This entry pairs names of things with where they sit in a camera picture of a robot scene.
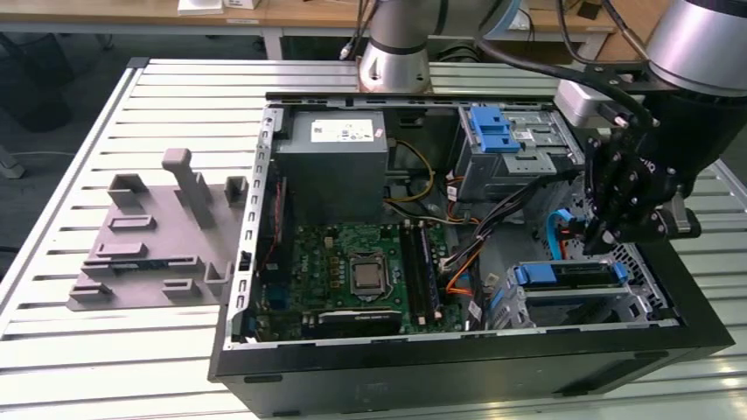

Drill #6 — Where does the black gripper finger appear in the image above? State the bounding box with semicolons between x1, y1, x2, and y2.
583;135;608;228
583;146;672;257

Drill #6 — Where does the hard disk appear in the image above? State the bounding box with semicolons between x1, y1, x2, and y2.
512;257;630;290

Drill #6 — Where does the metal disk bay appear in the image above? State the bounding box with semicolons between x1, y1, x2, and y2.
490;257;667;332

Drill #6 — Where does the metal optical drive cage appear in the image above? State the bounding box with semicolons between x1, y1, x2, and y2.
454;104;588;205

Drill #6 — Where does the blue drive cage latch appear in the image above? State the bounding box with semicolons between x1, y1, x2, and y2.
466;107;527;154

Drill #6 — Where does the wooden cabinet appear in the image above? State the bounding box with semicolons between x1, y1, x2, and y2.
594;0;660;67

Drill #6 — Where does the installed RAM stick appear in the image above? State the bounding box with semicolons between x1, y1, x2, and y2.
420;225;446;323

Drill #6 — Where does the silver CPU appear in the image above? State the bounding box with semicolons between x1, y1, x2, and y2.
352;261;384;290

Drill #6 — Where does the grey power supply unit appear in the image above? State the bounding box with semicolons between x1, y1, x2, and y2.
274;108;390;224

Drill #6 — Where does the CPU socket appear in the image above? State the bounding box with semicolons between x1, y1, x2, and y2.
343;249;394;304

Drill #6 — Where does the green motherboard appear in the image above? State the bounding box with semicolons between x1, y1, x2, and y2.
256;220;468;340

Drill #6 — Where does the black graphics card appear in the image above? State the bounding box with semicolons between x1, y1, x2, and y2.
314;308;406;338

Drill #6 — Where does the black PC case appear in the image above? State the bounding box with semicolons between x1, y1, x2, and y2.
208;90;735;417

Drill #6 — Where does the grey parts rack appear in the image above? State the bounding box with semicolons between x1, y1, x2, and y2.
67;147;250;312

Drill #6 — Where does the white box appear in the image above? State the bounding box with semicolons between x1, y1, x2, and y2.
176;0;227;17

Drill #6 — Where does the wooden desk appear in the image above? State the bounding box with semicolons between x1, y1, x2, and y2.
0;0;620;67

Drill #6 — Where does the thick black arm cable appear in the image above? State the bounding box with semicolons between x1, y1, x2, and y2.
471;25;664;130

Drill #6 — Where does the blue data wire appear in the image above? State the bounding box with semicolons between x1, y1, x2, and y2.
546;208;584;262

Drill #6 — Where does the black cable bundle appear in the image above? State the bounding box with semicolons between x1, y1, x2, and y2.
446;170;584;270

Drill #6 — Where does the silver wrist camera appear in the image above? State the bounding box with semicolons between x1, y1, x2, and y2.
554;78;630;130

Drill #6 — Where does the yellow wire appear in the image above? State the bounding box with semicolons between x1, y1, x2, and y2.
383;138;436;205

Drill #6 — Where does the orange flat wire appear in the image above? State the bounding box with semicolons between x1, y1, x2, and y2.
446;269;475;298

